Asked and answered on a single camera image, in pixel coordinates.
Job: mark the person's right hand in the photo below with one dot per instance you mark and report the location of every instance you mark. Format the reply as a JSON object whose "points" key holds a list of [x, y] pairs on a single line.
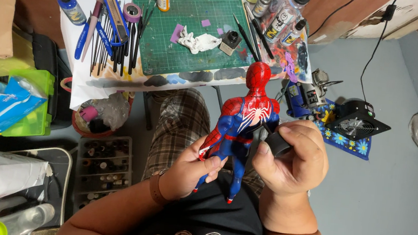
{"points": [[297, 165]]}

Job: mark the person's left hand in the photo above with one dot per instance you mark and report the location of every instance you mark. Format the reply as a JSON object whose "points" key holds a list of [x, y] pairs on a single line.
{"points": [[183, 173]]}

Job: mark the black cap with brush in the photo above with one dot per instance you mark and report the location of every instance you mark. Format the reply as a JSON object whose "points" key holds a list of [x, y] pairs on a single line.
{"points": [[279, 145]]}

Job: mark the red blue action figure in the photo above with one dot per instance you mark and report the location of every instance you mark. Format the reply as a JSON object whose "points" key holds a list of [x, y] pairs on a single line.
{"points": [[246, 110]]}

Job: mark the brown plaid shorts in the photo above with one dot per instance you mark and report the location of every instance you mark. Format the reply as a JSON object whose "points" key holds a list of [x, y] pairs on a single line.
{"points": [[180, 130]]}

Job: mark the blue floral cloth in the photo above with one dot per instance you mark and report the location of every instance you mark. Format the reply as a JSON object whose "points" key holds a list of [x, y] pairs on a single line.
{"points": [[345, 145]]}

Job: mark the black printed t-shirt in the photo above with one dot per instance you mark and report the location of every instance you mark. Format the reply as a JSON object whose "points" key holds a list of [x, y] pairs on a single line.
{"points": [[205, 222]]}

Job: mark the blue airbrush compressor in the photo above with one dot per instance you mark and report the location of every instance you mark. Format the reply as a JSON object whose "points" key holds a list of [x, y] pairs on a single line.
{"points": [[306, 96]]}

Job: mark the black table leg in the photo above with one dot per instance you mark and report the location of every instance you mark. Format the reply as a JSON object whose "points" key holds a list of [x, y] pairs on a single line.
{"points": [[147, 111], [218, 97]]}

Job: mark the black square fan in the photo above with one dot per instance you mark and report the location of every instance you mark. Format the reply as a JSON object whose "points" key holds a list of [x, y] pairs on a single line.
{"points": [[356, 123]]}

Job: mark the clear paint organizer box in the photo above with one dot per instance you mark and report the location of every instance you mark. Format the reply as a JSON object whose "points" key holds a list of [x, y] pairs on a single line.
{"points": [[104, 176]]}

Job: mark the red woven basket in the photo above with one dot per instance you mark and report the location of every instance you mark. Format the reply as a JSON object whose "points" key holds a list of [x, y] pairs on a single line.
{"points": [[96, 121]]}

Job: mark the paint smeared plastic sheet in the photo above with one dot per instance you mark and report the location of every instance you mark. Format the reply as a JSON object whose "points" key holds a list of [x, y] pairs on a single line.
{"points": [[300, 59]]}

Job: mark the green cutting mat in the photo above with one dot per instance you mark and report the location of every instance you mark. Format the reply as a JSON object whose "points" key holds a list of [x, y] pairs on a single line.
{"points": [[184, 58]]}

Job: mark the black tray with white rim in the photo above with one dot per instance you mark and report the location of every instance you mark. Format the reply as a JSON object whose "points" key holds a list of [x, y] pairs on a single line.
{"points": [[57, 179]]}

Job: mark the small white dropper bottle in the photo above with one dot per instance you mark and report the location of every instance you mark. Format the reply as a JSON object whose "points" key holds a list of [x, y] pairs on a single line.
{"points": [[292, 35]]}

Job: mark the crumpled white tissue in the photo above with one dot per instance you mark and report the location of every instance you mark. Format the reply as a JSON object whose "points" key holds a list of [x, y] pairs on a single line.
{"points": [[199, 40]]}

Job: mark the bundle of black brushes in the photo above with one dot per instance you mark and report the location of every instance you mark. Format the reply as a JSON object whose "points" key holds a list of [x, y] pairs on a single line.
{"points": [[122, 54]]}

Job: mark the thick black paintbrush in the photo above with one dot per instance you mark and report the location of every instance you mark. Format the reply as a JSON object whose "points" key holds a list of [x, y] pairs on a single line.
{"points": [[261, 35]]}

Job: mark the small square paint bottle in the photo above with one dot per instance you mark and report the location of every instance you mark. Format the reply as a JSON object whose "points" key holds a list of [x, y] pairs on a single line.
{"points": [[230, 44]]}

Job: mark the thin black paintbrush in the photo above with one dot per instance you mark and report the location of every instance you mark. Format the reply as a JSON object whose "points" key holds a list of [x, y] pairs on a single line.
{"points": [[245, 37]]}

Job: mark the large purple paper piece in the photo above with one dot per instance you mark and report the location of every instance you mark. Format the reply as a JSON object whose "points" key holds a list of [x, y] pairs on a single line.
{"points": [[176, 34]]}

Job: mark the paint stained white paper cover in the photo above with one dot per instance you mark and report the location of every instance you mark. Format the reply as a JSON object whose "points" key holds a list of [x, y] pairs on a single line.
{"points": [[81, 77]]}

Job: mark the large clear bottle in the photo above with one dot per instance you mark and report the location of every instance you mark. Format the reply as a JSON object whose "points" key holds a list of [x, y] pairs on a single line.
{"points": [[281, 22]]}

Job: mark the small purple paper piece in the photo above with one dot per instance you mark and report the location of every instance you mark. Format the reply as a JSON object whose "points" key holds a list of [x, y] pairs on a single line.
{"points": [[206, 22], [220, 31]]}

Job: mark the blue printed tweezers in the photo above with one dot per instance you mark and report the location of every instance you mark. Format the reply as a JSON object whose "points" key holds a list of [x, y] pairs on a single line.
{"points": [[104, 40]]}

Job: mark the green plastic box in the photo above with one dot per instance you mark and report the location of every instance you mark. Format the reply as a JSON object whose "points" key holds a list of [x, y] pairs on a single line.
{"points": [[35, 122]]}

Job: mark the leaning wooden board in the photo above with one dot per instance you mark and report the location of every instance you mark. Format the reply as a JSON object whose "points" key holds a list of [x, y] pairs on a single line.
{"points": [[362, 21]]}

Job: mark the grey dropper bottle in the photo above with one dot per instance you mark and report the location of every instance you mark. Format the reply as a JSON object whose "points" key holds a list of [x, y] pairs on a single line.
{"points": [[261, 5]]}

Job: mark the clear bottle with lime cap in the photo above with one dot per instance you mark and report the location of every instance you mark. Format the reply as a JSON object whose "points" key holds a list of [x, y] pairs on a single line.
{"points": [[23, 218]]}

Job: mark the purple tape roll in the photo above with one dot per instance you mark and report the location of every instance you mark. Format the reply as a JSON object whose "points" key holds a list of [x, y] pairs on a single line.
{"points": [[132, 13]]}

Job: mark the grey utility knife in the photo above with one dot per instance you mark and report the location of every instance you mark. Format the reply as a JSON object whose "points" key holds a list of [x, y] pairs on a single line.
{"points": [[115, 16]]}

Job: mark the white plastic bag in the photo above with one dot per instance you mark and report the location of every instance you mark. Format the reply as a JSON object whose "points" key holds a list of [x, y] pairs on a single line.
{"points": [[12, 176]]}

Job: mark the black bag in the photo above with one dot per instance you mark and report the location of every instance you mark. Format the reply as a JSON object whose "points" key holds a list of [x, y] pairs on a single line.
{"points": [[49, 65]]}

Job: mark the black power adapter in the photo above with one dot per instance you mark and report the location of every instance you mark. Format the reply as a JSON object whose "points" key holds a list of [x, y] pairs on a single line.
{"points": [[389, 13]]}

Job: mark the blue paint bottle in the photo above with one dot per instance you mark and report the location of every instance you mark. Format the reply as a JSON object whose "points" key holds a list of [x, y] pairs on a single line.
{"points": [[72, 9]]}

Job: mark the yellow folder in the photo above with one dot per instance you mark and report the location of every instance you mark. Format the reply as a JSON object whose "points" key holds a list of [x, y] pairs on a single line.
{"points": [[9, 61]]}

